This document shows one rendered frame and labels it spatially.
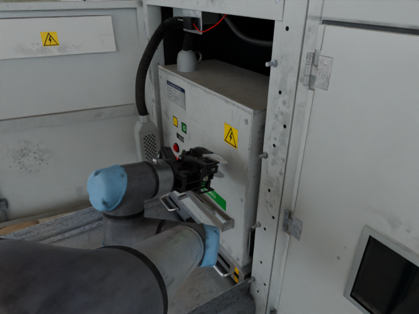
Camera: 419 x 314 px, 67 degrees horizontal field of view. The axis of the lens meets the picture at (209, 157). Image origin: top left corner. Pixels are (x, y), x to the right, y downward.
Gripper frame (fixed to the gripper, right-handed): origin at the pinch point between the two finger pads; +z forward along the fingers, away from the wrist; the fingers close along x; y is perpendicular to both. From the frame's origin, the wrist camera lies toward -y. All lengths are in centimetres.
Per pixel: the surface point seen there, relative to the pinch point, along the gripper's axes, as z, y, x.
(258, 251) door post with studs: 2.8, 16.2, -19.2
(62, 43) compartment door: -16, -55, 21
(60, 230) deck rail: -17, -50, -42
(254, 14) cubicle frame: -9.8, 9.2, 34.0
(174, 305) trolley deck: -8.4, 1.6, -41.2
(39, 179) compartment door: -18, -65, -28
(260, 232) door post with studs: 0.6, 16.6, -12.5
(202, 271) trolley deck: 4.8, -1.1, -37.7
